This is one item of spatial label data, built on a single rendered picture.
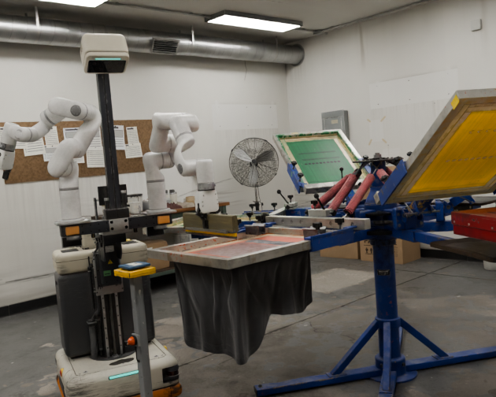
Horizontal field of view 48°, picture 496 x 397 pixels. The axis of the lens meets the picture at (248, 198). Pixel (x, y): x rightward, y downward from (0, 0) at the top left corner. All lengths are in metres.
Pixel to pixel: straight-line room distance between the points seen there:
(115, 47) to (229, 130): 4.86
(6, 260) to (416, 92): 4.94
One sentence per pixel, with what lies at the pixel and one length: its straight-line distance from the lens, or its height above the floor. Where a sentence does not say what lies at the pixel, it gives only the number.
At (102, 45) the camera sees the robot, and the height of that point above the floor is 1.97.
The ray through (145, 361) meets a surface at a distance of 2.51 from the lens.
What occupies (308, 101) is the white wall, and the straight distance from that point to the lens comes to 8.14.
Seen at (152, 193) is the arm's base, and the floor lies 1.24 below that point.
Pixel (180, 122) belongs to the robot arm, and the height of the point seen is 1.57.
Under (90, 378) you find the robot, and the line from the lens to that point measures 3.27.
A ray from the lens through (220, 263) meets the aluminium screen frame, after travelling 2.22.
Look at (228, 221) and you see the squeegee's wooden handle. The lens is 2.36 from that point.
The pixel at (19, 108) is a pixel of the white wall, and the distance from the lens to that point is 6.18.
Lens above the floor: 1.38
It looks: 4 degrees down
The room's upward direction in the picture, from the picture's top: 5 degrees counter-clockwise
